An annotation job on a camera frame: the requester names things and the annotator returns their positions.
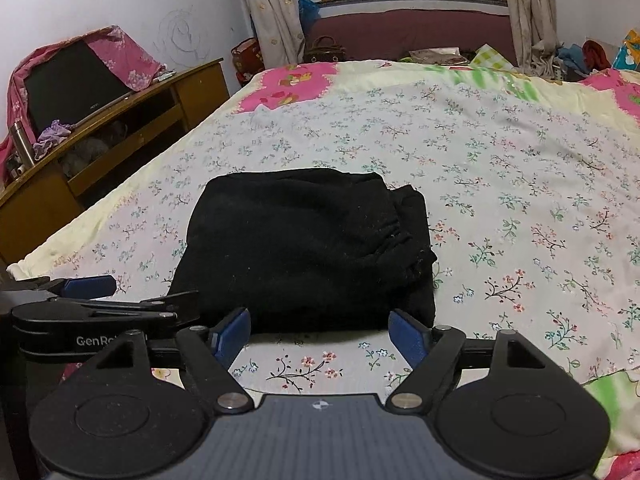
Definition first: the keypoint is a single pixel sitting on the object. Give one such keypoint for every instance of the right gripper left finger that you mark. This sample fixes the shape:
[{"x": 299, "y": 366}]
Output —
[{"x": 207, "y": 354}]

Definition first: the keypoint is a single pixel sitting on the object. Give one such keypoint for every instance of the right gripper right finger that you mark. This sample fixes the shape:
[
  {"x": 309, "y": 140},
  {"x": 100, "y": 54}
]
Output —
[{"x": 433, "y": 354}]

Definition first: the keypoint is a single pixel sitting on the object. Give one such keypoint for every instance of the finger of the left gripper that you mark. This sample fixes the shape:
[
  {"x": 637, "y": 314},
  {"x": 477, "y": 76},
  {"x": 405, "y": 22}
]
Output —
[
  {"x": 169, "y": 306},
  {"x": 93, "y": 287}
]

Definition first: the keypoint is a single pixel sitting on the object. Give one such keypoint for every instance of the black pants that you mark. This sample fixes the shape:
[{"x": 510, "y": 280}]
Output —
[{"x": 307, "y": 251}]

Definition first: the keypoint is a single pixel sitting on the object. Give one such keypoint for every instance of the floral bed quilt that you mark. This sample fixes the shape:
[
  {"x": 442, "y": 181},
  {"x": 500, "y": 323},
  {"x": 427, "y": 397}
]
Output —
[{"x": 531, "y": 192}]

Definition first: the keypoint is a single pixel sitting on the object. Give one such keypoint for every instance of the wooden tv cabinet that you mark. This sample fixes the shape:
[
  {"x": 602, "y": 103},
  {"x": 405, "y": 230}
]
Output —
[{"x": 103, "y": 151}]

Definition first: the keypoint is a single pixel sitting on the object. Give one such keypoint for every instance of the purple crumpled cloth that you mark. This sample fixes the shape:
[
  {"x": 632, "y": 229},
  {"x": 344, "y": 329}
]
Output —
[{"x": 50, "y": 138}]

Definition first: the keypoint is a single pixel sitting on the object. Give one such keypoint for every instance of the steel thermos bottle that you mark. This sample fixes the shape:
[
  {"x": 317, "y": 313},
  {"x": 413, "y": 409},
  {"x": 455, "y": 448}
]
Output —
[{"x": 22, "y": 144}]

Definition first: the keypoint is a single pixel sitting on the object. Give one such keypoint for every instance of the black television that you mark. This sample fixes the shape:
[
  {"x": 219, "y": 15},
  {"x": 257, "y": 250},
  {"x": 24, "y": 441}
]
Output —
[{"x": 69, "y": 87}]

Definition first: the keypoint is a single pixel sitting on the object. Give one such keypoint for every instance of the pink floral cloth cover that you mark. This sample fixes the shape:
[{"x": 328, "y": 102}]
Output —
[{"x": 124, "y": 57}]

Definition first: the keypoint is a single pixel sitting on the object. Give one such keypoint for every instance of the red gift bag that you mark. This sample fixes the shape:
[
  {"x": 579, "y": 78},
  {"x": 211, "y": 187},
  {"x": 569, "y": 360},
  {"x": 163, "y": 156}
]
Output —
[{"x": 247, "y": 60}]

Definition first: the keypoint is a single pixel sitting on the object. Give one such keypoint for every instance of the brown handbag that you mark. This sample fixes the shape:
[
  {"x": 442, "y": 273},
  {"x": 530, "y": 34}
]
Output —
[{"x": 324, "y": 49}]

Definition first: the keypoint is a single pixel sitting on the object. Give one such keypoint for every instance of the green checked cloth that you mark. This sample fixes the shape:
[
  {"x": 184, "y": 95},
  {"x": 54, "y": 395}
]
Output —
[{"x": 488, "y": 57}]

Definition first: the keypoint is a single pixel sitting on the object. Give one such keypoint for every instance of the blue plastic bag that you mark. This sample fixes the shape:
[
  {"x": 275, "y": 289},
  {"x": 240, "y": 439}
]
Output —
[{"x": 309, "y": 13}]

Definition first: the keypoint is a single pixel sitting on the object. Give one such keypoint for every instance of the pile of clothes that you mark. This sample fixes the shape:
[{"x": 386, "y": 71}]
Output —
[{"x": 578, "y": 62}]

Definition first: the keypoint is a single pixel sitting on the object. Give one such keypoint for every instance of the left beige curtain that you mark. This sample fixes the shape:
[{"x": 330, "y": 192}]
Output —
[{"x": 278, "y": 30}]

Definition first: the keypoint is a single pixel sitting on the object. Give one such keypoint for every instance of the beige curtain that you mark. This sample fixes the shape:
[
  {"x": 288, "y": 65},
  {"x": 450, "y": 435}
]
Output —
[
  {"x": 278, "y": 30},
  {"x": 535, "y": 40}
]

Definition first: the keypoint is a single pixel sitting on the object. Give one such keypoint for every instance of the colourful cartoon bag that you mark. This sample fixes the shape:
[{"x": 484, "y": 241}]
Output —
[{"x": 628, "y": 57}]

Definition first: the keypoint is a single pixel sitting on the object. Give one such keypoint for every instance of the right beige curtain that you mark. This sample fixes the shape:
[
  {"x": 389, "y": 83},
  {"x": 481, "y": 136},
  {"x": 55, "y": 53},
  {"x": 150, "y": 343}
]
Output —
[{"x": 535, "y": 40}]

